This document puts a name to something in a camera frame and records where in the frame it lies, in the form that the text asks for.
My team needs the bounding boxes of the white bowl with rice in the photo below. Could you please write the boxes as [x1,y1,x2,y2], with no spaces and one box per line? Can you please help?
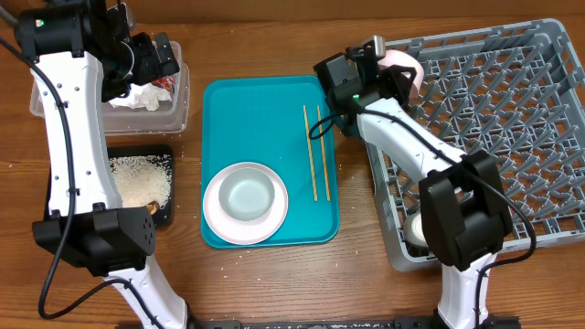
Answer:
[378,49,424,99]

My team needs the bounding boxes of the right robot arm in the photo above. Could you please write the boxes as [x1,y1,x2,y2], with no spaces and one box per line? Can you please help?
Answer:
[314,45,512,328]

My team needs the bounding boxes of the white cup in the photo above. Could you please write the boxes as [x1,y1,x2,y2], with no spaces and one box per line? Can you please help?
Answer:
[403,212,428,249]

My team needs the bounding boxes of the grey dishwasher rack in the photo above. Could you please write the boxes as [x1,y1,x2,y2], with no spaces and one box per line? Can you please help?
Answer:
[388,19,584,247]

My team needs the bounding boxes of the white round plate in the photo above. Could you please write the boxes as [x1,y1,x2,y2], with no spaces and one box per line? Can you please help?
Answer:
[202,162,289,246]

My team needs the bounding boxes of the pile of rice grains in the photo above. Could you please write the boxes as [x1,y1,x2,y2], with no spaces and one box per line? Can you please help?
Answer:
[110,154,172,207]

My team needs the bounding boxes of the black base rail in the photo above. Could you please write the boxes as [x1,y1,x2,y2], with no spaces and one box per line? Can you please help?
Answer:
[186,315,522,329]

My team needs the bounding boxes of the black rectangular tray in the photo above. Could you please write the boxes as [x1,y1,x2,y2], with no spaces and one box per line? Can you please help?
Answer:
[44,144,175,227]

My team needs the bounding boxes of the teal serving tray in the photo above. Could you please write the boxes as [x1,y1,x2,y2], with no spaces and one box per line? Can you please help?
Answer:
[201,75,341,247]

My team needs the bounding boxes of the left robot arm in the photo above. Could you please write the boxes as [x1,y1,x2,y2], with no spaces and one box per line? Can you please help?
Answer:
[13,1,198,328]

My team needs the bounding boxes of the clear plastic waste bin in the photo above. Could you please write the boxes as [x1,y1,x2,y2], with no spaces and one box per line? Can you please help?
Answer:
[37,41,190,137]

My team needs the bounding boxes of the grey bowl with brown scraps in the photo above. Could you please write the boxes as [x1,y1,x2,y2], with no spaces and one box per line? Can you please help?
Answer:
[218,166,275,222]

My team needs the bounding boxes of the red snack wrapper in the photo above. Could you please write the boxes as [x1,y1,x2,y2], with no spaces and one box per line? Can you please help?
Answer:
[152,76,176,92]

